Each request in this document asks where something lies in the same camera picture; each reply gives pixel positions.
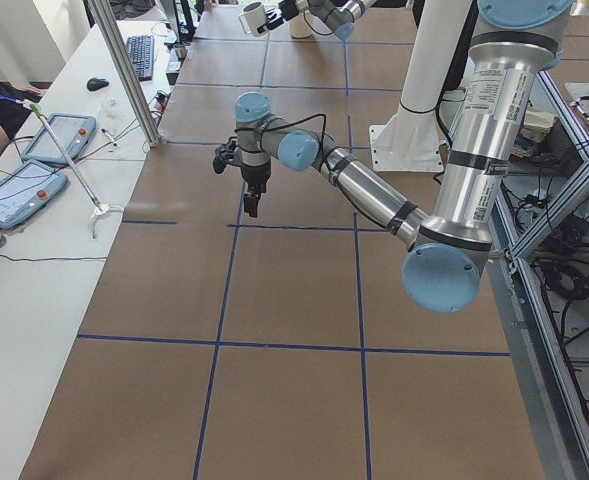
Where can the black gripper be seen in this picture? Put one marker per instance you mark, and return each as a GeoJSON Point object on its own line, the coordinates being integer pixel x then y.
{"type": "Point", "coordinates": [288, 8]}
{"type": "Point", "coordinates": [255, 174]}

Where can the white ribbed mug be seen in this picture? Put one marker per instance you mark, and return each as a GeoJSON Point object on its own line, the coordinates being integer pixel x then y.
{"type": "Point", "coordinates": [253, 19]}

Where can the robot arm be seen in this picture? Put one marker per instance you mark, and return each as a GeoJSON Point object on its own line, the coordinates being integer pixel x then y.
{"type": "Point", "coordinates": [509, 43]}
{"type": "Point", "coordinates": [339, 20]}

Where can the black keyboard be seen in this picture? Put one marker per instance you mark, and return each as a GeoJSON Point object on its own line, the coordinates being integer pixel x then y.
{"type": "Point", "coordinates": [141, 52]}

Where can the brown paper table mat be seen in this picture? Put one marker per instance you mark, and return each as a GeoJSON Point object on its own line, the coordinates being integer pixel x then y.
{"type": "Point", "coordinates": [217, 346]}

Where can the blue teach pendant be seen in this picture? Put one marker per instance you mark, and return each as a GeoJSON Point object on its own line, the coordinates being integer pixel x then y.
{"type": "Point", "coordinates": [73, 132]}
{"type": "Point", "coordinates": [26, 190]}

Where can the black computer mouse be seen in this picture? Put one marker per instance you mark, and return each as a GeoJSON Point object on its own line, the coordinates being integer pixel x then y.
{"type": "Point", "coordinates": [95, 84]}

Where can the aluminium frame post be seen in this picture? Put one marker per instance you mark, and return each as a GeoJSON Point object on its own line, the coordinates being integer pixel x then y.
{"type": "Point", "coordinates": [104, 18]}

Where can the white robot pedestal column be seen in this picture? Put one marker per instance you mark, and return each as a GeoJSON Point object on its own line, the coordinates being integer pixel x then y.
{"type": "Point", "coordinates": [409, 141]}

